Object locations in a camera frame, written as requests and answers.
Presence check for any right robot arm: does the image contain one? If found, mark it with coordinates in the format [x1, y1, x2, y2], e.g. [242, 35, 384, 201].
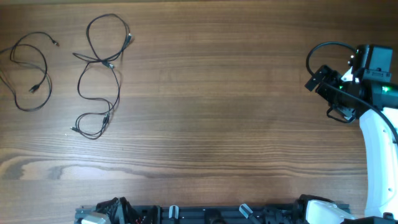
[292, 42, 397, 223]

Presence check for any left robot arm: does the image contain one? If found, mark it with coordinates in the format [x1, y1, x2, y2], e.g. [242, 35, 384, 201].
[74, 197, 141, 224]

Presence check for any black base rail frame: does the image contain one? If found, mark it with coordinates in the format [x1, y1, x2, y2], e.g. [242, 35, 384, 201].
[74, 203, 352, 224]

